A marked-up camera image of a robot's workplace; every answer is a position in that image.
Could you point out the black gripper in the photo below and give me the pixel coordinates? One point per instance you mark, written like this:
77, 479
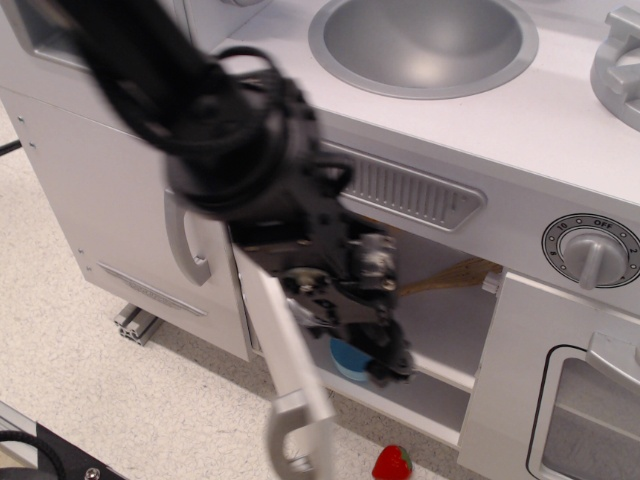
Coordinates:
324, 305

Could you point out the white cabinet door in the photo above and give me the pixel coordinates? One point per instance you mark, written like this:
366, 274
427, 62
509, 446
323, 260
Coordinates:
290, 363

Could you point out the grey cabinet door handle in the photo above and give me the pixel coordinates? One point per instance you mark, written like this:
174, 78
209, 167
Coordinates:
288, 414

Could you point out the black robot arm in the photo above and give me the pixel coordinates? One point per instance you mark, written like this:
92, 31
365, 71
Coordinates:
242, 147

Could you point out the blue bowl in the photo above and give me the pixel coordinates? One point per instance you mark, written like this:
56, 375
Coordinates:
349, 361

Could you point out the red toy strawberry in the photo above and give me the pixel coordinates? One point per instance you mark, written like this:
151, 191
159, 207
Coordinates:
393, 463

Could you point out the wooden fork spatula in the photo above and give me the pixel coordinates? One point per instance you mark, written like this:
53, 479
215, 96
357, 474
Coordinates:
466, 273

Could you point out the grey vent grille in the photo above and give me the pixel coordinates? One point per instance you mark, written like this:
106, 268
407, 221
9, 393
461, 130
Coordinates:
427, 199

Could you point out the aluminium extrusion bar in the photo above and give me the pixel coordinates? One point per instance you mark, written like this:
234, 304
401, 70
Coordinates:
136, 324

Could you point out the silver fridge emblem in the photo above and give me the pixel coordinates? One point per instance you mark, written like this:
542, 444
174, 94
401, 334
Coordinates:
152, 292

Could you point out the white toy kitchen unit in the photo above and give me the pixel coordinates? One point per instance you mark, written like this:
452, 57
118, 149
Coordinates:
502, 391

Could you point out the grey timer knob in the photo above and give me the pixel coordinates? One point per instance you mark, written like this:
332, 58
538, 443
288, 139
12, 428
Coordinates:
591, 250

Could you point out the silver sink bowl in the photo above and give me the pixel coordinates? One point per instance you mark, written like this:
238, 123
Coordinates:
423, 50

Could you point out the grey toy faucet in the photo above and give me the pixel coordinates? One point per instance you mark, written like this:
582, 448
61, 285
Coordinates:
614, 74

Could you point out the grey fridge door handle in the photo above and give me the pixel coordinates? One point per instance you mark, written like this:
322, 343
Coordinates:
194, 268

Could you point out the grey oven door handle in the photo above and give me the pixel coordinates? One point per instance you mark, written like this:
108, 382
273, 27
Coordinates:
615, 359

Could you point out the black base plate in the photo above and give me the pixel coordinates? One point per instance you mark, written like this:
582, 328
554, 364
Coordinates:
77, 463

